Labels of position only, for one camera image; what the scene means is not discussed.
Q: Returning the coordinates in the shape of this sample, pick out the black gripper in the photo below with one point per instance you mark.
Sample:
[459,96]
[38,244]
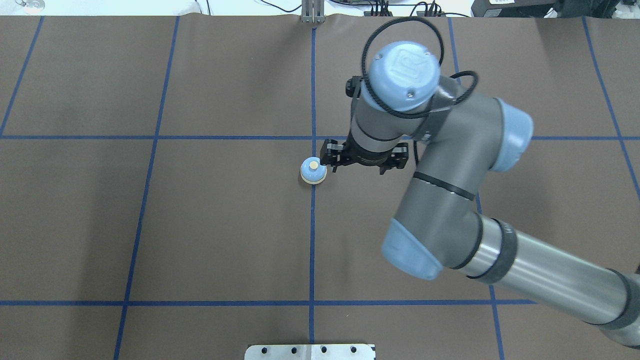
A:
[365,157]

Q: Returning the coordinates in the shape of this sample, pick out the blue desk bell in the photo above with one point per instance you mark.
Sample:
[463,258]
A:
[312,171]

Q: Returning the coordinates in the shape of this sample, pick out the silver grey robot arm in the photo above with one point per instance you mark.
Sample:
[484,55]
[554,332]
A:
[467,135]

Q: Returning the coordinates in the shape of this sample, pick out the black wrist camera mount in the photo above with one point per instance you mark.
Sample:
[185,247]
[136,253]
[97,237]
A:
[353,87]

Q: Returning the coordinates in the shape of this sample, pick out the white pedestal column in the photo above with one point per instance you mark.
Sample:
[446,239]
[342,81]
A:
[334,351]

